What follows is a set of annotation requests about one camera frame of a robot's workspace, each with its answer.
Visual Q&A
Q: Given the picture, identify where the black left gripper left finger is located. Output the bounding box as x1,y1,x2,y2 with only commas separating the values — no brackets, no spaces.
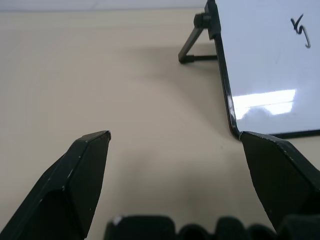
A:
0,130,112,240

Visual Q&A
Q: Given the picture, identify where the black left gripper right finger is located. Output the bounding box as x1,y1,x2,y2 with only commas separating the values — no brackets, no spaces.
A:
239,130,320,234

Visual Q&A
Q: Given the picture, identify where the black-framed whiteboard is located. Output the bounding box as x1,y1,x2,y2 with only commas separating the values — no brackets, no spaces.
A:
206,0,320,141

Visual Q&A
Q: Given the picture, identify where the black whiteboard stand leg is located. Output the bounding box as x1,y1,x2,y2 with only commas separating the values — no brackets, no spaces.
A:
177,5,218,64

